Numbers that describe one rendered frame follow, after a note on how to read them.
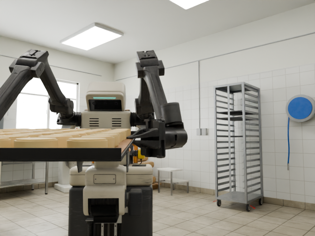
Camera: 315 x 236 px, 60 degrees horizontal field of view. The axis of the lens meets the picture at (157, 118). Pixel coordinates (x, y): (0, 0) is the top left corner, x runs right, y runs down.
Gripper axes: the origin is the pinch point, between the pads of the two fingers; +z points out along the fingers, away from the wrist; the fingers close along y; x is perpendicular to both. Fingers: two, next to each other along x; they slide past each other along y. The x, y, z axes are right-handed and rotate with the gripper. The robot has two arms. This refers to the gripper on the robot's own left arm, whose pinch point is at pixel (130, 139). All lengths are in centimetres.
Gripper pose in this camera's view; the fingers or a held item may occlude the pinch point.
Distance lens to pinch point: 66.8
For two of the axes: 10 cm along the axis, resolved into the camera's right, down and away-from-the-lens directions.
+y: 0.1, 10.0, -0.4
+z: -6.7, -0.2, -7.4
